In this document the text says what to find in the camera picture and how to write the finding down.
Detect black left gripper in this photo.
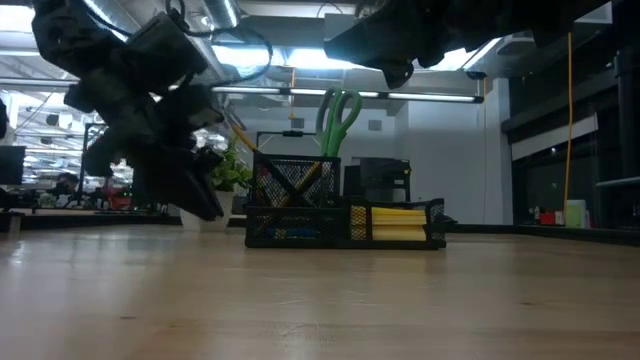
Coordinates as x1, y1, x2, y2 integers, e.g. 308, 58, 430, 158
64, 69, 226, 222

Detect black mesh desk organizer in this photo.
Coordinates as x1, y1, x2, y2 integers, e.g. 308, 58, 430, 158
244, 149, 447, 250

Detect red machine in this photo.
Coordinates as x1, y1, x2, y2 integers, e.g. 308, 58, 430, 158
101, 177, 132, 211

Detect pale green box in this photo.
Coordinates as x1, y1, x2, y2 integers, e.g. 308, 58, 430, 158
566, 198, 590, 229

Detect long linear ceiling light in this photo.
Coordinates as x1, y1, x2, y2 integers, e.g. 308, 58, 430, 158
0, 77, 485, 105

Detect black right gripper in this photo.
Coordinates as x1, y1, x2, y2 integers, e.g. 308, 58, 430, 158
323, 0, 481, 90

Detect yellow pencil pink eraser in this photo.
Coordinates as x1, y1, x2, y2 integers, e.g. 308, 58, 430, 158
230, 123, 262, 156
278, 162, 324, 208

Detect dark computer monitor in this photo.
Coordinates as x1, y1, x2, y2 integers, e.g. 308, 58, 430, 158
0, 144, 26, 186

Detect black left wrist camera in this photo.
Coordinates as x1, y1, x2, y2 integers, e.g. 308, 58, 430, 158
123, 12, 209, 94

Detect yellow cable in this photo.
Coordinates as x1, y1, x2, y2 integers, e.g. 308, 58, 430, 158
564, 32, 575, 214

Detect green-handled scissors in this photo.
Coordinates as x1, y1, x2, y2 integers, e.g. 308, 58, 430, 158
315, 87, 364, 159

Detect yellow sticky note pad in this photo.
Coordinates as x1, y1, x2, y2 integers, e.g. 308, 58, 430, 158
349, 224, 428, 243
349, 206, 428, 226

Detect blue eraser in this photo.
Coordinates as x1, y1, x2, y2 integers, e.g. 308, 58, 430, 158
266, 227, 322, 240

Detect green plant white pot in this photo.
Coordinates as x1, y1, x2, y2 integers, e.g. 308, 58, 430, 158
179, 138, 254, 233

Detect black aluminium table frame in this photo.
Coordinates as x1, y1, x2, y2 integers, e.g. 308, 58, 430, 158
0, 209, 640, 247

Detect person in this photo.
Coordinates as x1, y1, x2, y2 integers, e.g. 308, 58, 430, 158
51, 171, 82, 198

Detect black cabinet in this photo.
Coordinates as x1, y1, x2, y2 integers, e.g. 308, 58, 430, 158
343, 156, 412, 203

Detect black camera stand frame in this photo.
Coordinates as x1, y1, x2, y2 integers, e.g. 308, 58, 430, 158
255, 130, 322, 152

